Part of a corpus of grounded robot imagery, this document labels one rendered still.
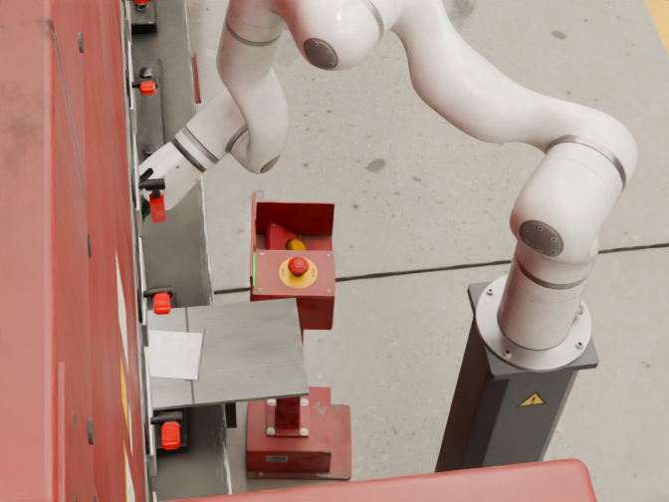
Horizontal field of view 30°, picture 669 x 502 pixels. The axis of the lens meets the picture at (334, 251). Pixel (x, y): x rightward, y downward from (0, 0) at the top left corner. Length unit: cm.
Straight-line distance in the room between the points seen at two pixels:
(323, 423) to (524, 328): 104
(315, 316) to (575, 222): 82
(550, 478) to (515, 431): 176
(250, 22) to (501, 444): 89
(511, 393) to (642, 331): 129
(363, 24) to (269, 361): 59
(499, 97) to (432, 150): 188
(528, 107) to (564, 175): 11
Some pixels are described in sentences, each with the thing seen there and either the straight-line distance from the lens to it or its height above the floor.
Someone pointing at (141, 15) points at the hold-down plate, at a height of 90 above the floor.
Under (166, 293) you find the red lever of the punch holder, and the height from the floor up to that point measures 128.
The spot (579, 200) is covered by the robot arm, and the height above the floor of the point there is 142.
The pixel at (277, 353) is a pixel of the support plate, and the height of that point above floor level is 100.
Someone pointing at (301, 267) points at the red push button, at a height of 81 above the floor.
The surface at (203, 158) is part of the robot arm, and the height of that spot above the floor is 110.
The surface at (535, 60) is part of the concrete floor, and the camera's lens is 390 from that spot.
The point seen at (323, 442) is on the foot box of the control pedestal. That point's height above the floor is 12.
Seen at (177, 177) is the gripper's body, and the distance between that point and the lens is 212.
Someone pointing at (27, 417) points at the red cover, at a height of 230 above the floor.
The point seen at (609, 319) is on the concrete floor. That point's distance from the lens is 335.
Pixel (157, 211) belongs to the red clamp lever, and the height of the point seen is 119.
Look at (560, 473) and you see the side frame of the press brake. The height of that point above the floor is 230.
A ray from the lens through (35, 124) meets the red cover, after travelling 56.
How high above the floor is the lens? 271
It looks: 54 degrees down
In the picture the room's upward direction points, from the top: 5 degrees clockwise
